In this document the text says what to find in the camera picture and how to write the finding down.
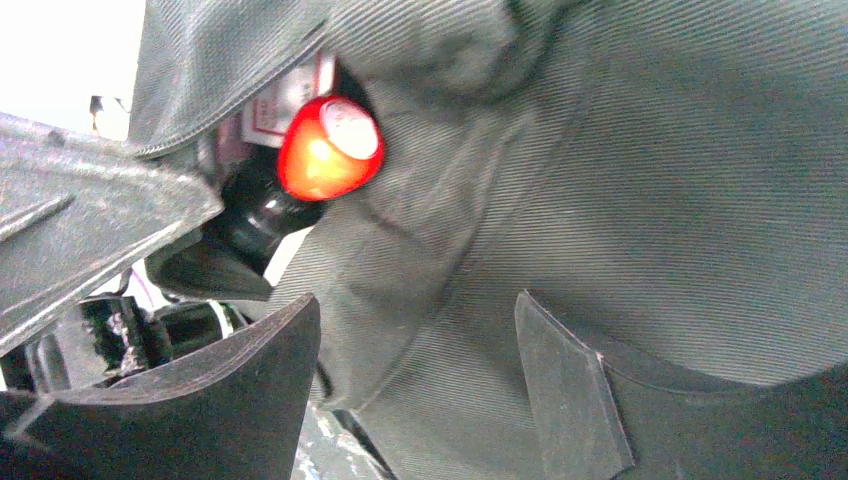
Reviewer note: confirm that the black student backpack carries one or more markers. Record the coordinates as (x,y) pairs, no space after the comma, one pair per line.
(670,173)

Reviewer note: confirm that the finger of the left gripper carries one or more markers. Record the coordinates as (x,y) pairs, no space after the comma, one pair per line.
(194,267)
(76,210)

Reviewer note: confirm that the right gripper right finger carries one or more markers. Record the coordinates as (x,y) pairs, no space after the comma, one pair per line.
(605,410)

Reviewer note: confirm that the white red small card box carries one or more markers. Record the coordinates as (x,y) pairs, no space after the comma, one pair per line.
(267,117)

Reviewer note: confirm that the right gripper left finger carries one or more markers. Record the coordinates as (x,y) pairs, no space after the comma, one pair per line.
(231,410)

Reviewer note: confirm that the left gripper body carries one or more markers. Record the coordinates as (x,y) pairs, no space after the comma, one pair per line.
(108,338)

